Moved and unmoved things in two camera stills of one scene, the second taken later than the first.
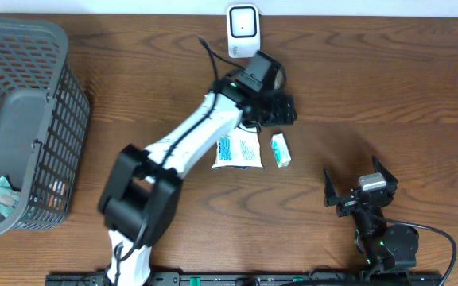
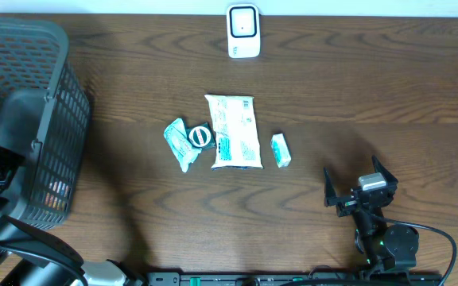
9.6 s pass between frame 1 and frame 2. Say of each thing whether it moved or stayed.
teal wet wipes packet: moved
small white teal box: stayed
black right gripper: stayed
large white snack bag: stayed
